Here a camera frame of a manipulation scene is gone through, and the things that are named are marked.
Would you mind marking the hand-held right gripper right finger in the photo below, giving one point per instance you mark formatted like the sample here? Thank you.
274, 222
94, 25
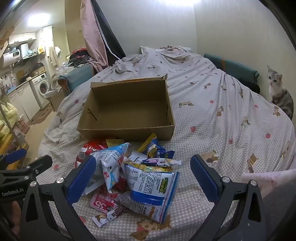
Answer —
204, 178

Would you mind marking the yellow snack packet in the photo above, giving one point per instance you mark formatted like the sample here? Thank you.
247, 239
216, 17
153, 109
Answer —
157, 168

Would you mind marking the pink snack packet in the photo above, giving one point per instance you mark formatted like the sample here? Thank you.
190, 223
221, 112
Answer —
103, 201

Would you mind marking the brown chocolate snack bar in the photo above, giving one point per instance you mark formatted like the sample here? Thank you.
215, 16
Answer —
108, 214

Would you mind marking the small blue pink candy wrapper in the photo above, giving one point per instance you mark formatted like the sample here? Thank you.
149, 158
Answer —
159, 161

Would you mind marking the white patterned cloth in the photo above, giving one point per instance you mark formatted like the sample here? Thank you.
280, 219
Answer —
55, 78

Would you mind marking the white blue noodle packet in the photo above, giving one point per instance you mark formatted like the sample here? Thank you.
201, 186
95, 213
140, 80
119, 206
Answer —
148, 209
150, 185

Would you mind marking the white text panel packet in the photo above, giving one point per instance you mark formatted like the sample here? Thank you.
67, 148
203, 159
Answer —
136, 158

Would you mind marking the white basin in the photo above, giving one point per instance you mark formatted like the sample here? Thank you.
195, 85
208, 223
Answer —
49, 93

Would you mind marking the white water heater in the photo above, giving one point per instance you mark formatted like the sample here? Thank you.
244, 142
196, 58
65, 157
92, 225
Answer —
11, 58

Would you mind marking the pink printed cloth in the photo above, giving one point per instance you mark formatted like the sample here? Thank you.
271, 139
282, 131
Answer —
266, 180

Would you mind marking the hanging towel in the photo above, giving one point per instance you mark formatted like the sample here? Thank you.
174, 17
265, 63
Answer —
54, 54

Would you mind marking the pile of dark clothes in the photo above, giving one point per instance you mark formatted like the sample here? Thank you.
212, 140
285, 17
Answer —
79, 56

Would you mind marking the white pillow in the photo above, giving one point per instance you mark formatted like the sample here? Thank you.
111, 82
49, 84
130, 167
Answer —
148, 49

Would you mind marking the cardboard box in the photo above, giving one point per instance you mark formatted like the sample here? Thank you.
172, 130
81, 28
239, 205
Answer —
129, 109

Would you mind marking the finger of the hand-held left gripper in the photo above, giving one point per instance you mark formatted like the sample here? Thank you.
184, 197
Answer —
13, 154
39, 162

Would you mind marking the white packet with red logo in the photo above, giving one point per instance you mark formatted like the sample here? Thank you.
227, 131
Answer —
108, 160

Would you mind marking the black hanging cloth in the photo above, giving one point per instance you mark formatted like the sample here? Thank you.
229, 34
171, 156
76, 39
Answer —
108, 34

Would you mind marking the grey white cat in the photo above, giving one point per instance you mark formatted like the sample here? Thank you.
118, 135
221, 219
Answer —
279, 95

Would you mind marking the white kitchen appliance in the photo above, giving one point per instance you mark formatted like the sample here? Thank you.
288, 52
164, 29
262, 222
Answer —
24, 49

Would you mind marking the white wall cabinet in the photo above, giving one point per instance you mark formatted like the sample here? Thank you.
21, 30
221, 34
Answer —
23, 38

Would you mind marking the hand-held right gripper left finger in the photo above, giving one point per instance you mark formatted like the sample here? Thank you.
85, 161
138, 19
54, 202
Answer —
81, 180

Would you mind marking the teal headboard cushion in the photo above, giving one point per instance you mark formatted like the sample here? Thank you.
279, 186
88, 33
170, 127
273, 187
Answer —
233, 66

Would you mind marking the pink curtain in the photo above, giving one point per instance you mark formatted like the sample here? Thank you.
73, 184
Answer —
92, 34

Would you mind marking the teal sofa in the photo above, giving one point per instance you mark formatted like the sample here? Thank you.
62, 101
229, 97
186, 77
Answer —
76, 77

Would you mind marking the white kitchen base cabinet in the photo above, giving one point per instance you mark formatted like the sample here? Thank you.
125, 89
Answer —
23, 102

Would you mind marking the checked printed quilt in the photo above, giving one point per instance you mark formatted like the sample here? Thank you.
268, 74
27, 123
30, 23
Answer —
208, 115

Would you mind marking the red snack packet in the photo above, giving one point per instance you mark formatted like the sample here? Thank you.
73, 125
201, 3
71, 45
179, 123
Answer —
92, 147

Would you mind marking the white washing machine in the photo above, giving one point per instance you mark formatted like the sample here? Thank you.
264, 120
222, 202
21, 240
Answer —
41, 89

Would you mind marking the yellow cloth bundle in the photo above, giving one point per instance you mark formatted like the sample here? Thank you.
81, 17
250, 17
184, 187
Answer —
8, 115

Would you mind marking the blue cartoon dog packet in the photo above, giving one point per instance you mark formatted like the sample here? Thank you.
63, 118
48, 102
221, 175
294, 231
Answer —
153, 148

